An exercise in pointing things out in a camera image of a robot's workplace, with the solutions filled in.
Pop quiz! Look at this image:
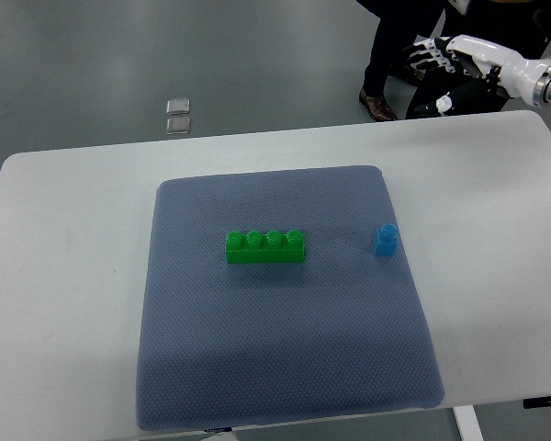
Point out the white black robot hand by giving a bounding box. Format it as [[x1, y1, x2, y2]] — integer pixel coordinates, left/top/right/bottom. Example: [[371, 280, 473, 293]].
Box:
[[404, 35, 551, 117]]

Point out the blue toy block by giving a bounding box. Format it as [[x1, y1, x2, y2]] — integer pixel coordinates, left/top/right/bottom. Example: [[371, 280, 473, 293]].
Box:
[[373, 223, 399, 257]]

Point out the green four-stud toy block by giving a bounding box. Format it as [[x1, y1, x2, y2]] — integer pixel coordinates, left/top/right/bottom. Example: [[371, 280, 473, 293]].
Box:
[[225, 230, 305, 264]]

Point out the person in dark trousers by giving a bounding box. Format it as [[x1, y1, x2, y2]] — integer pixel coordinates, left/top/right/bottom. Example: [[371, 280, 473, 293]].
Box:
[[358, 0, 444, 122]]

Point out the upper metal floor plate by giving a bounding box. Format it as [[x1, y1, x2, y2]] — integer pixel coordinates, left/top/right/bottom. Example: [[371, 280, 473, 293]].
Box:
[[166, 98, 190, 115]]

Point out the metal floor plate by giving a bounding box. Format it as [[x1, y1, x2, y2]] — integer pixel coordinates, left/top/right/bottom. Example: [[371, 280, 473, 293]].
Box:
[[166, 116, 191, 135], [166, 98, 190, 115]]

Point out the lower metal floor plate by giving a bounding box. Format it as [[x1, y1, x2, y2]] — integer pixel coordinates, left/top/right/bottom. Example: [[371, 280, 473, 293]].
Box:
[[166, 116, 191, 135]]

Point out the blue-grey textured mat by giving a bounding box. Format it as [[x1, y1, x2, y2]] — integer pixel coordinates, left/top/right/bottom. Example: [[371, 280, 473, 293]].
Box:
[[136, 165, 444, 431]]

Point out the black table control panel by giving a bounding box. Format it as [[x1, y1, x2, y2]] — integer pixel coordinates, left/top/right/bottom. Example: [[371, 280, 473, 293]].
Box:
[[523, 396, 551, 409]]

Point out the white table leg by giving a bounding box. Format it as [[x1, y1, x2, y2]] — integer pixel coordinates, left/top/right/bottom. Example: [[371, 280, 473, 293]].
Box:
[[453, 406, 484, 441]]

